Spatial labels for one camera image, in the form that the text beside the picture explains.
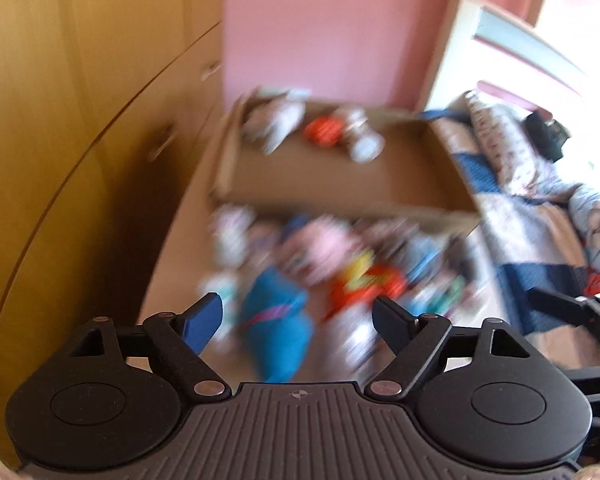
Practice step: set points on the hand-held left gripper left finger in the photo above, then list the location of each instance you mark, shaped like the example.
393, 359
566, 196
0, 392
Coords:
202, 322

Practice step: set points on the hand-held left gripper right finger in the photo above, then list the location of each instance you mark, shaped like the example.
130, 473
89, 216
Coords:
392, 322

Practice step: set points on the white teal sock bundle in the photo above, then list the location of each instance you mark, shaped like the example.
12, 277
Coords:
220, 290

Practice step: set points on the blue sock bundle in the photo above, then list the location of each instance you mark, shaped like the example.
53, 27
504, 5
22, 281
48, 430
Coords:
275, 330

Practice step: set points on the white striped sock bundle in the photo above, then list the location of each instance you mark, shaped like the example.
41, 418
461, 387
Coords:
232, 234

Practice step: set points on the cardboard box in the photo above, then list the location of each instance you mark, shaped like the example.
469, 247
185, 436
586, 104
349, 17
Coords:
340, 175

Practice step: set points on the patchwork quilt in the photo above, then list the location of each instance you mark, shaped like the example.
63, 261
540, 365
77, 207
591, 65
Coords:
520, 240

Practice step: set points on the grey sock with blue stripes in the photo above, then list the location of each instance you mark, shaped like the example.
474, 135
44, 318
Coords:
425, 255

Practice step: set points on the light blue printed cloth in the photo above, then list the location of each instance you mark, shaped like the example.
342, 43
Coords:
597, 225

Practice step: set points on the pink fuzzy sock with eyes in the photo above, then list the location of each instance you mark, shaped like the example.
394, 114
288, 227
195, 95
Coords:
320, 250

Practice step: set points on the floral printed pillow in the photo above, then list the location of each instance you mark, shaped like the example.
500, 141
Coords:
510, 140

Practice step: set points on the black cloth item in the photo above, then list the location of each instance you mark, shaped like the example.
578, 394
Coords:
545, 132

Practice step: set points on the wooden wardrobe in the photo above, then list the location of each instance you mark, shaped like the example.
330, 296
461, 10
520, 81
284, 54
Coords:
80, 135

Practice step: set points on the white bed headboard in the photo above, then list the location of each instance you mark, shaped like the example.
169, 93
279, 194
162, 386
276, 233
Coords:
500, 35

